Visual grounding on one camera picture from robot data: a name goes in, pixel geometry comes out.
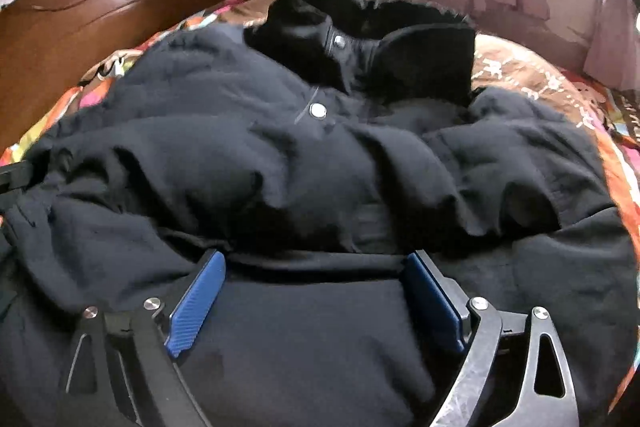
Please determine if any dark navy padded jacket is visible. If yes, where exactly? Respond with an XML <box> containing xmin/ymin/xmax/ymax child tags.
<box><xmin>0</xmin><ymin>0</ymin><xmax>640</xmax><ymax>427</ymax></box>

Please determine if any brown wooden headboard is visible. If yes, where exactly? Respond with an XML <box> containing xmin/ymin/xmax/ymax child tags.
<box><xmin>1</xmin><ymin>0</ymin><xmax>216</xmax><ymax>146</ymax></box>

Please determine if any colourful cartoon monkey quilt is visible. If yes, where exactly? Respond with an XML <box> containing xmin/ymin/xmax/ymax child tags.
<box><xmin>0</xmin><ymin>0</ymin><xmax>640</xmax><ymax>413</ymax></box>

